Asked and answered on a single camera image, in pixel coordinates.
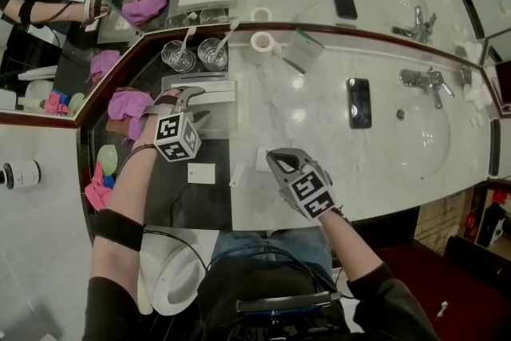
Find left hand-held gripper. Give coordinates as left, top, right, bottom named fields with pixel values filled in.
left=153, top=86, right=212, bottom=164

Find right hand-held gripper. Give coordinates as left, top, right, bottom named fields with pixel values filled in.
left=266, top=147, right=337, bottom=221

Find person's left forearm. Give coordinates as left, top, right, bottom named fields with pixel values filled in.
left=90, top=127, right=160, bottom=284

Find person's right forearm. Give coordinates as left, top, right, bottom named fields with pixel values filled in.
left=321, top=207, right=384, bottom=284

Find black forearm band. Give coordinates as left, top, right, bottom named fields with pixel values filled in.
left=92, top=208, right=145, bottom=252

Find person's left hand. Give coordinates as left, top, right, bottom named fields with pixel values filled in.
left=139, top=88, right=184, bottom=119

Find clear plastic tray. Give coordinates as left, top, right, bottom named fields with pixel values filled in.
left=159, top=71, right=251, bottom=141

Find glass tumbler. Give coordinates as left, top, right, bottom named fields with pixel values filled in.
left=197, top=38, right=229, bottom=72
left=160, top=39, right=196, bottom=73

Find purple cloth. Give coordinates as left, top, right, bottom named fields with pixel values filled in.
left=107, top=89, right=155, bottom=141

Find person's blue jeans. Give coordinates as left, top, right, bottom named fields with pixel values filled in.
left=211, top=229, right=335, bottom=280

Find brown cloth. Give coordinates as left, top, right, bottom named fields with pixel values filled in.
left=105, top=117, right=133, bottom=133

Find white toilet paper roll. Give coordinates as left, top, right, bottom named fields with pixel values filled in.
left=250, top=31, right=283, bottom=57

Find black smartphone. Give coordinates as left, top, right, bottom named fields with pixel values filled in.
left=346, top=77, right=373, bottom=129

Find pale green round pad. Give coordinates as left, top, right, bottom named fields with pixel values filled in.
left=97, top=144, right=119, bottom=176

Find person's dark shirt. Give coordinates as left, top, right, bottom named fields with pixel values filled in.
left=81, top=263, right=440, bottom=341

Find white sink basin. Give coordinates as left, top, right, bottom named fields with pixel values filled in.
left=393, top=103, right=452, bottom=180

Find chrome faucet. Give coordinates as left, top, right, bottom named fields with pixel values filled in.
left=398, top=67, right=456, bottom=109

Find angled mirror panel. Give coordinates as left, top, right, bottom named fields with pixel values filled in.
left=0, top=0, right=145, bottom=125
left=458, top=0, right=511, bottom=117

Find white pump bottle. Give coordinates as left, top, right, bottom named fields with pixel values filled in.
left=0, top=159, right=42, bottom=191

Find dark red wooden door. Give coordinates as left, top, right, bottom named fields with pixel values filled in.
left=374, top=243, right=511, bottom=341

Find white folded towel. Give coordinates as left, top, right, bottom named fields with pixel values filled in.
left=465, top=69, right=494, bottom=113

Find black cable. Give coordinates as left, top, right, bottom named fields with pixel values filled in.
left=207, top=245, right=356, bottom=300
left=115, top=145, right=208, bottom=272

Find black chest camera mount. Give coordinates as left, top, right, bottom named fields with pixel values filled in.
left=235, top=290, right=344, bottom=341

